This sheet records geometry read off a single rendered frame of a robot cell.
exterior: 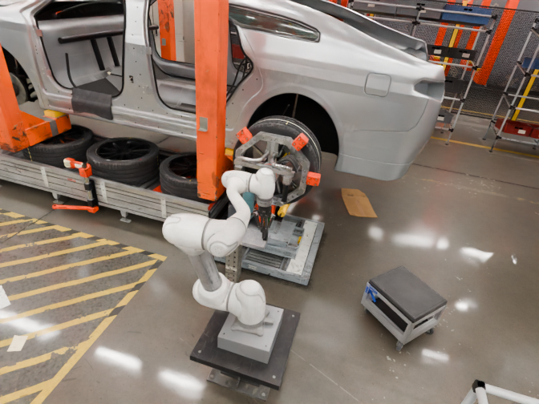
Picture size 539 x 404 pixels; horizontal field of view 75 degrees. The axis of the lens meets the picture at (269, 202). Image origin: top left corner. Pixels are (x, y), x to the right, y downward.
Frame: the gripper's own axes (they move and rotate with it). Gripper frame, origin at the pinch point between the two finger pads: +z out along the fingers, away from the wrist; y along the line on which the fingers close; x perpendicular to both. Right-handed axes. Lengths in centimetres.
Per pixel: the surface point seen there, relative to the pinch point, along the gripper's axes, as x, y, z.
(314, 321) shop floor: 8, 37, 79
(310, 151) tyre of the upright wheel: 69, 17, -23
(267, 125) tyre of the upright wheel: 72, -15, -38
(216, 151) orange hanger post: 59, -50, -18
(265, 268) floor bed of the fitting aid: 43, -7, 71
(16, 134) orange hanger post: 78, -242, -1
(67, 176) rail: 77, -202, 35
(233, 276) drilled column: 27, -29, 70
